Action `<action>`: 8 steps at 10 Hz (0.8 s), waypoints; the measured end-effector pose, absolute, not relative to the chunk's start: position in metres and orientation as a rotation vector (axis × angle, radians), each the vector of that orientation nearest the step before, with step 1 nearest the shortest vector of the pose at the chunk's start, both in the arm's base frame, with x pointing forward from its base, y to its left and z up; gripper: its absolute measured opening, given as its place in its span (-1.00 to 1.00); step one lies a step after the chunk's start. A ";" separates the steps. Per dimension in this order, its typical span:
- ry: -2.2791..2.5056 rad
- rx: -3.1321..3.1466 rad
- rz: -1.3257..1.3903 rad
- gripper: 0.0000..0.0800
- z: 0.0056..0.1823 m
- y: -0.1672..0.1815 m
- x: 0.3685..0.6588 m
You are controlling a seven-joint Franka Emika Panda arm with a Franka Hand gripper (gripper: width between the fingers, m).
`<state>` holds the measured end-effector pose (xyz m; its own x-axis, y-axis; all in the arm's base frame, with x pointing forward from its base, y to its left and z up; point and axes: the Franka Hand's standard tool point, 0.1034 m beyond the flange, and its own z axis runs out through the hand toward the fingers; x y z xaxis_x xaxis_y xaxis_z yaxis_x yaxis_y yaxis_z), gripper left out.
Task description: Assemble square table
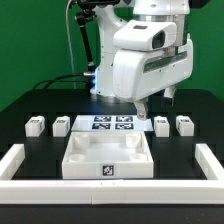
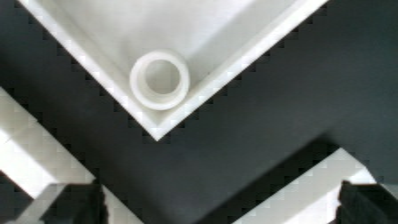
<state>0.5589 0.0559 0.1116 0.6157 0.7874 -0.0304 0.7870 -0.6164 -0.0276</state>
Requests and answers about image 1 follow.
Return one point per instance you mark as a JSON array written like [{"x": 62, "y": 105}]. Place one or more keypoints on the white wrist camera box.
[{"x": 145, "y": 36}]

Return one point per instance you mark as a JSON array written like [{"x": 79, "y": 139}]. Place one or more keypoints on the white square table top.
[{"x": 107, "y": 155}]

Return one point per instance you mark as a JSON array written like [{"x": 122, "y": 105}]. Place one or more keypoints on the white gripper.
[{"x": 137, "y": 75}]

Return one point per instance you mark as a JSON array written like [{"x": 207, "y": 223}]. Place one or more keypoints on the white U-shaped obstacle fence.
[{"x": 207, "y": 191}]

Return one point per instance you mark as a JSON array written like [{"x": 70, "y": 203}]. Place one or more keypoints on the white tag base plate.
[{"x": 86, "y": 123}]

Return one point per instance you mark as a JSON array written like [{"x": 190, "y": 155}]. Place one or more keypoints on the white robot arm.
[{"x": 143, "y": 10}]

